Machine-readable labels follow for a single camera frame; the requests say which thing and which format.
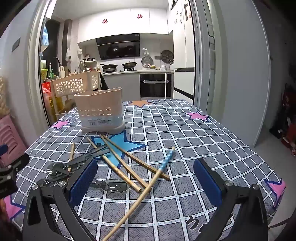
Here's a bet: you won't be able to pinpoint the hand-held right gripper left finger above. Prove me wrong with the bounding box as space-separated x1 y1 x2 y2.
22 158 99 241

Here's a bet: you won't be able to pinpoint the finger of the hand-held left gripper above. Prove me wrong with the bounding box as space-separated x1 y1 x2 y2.
0 144 9 161

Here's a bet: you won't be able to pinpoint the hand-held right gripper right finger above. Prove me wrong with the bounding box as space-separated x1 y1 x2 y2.
193 158 275 241

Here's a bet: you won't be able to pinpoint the black-handled metal utensil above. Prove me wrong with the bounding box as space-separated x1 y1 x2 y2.
47 148 111 179
79 144 108 159

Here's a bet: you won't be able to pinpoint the plain wooden chopstick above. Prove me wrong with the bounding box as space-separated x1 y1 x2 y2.
99 135 152 189
86 136 142 193
101 134 171 181
68 142 75 166

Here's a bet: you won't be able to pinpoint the blue patterned wooden chopstick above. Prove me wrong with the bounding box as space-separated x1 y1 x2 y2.
102 146 176 241

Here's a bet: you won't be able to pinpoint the beige plastic utensil holder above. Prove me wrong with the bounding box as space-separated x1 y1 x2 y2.
73 87 126 134

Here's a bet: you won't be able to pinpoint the pink stool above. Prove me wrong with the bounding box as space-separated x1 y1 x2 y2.
0 115 27 168

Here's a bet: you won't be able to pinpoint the grey checkered star tablecloth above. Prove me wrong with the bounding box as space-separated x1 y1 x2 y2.
0 98 287 241

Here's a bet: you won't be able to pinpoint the beige lumpy bag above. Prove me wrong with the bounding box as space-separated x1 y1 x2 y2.
0 76 11 117

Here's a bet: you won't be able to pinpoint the yellow oil bottle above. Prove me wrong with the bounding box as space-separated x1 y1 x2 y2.
48 95 67 114

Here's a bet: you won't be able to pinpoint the beige flower-cutout cart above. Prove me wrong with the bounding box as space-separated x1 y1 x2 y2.
50 71 102 116

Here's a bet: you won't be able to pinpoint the black bag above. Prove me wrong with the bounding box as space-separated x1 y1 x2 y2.
99 73 110 90

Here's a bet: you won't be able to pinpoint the red and black equipment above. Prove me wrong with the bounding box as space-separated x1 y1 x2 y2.
270 83 296 158

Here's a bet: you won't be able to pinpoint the grey kitchen counter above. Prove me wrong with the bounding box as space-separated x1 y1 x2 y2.
101 70 174 100

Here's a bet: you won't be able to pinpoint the black built-in oven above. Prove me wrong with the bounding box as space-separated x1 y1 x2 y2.
139 73 173 98

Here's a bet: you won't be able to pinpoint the black wok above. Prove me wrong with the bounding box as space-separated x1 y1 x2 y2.
100 63 118 73

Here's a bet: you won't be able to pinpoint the black lidded pot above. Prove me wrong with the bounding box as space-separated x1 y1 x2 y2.
122 61 137 71

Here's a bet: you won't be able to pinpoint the blue patterned cloth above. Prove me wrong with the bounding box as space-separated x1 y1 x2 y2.
43 25 50 46

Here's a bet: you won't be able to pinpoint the round metal steamer plate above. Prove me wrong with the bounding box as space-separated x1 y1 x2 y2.
141 56 154 68

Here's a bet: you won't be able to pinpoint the black range hood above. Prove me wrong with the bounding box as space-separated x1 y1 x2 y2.
96 34 141 61

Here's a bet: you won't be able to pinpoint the white upper cabinets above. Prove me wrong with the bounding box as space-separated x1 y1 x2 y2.
77 8 174 44

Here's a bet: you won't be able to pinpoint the round dark wall rack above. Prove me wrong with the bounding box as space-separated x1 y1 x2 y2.
160 50 174 65

